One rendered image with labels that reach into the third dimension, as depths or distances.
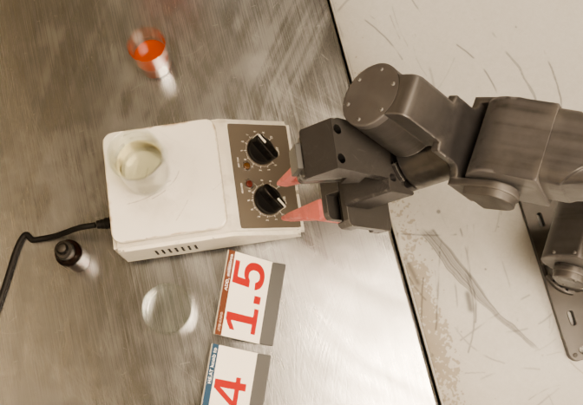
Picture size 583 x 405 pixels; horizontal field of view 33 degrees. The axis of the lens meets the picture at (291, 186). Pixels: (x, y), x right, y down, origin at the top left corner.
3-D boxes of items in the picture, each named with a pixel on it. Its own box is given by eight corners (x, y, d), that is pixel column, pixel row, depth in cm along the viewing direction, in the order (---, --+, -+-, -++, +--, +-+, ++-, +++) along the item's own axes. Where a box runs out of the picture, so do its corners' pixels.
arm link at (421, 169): (374, 169, 82) (442, 146, 78) (376, 113, 85) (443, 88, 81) (421, 201, 87) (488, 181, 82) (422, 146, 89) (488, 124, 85)
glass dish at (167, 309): (144, 287, 106) (140, 284, 104) (193, 284, 106) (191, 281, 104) (145, 337, 105) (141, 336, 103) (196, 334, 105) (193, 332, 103)
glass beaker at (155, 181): (120, 199, 100) (102, 178, 93) (123, 149, 102) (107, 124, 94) (178, 199, 100) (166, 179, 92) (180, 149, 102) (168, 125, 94)
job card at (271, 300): (285, 264, 107) (284, 258, 103) (272, 346, 104) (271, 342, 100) (231, 256, 107) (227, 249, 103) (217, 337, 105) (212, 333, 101)
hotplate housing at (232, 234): (288, 127, 111) (285, 103, 103) (305, 238, 107) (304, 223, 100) (95, 155, 111) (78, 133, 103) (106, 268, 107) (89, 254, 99)
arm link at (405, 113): (325, 145, 79) (441, 150, 70) (360, 51, 81) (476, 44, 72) (409, 202, 86) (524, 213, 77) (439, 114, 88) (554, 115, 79)
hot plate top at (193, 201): (215, 119, 103) (213, 116, 102) (229, 228, 100) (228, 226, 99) (102, 135, 103) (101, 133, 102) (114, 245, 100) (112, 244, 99)
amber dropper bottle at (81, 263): (92, 247, 108) (77, 234, 101) (88, 274, 107) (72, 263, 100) (66, 244, 108) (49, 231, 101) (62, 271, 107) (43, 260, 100)
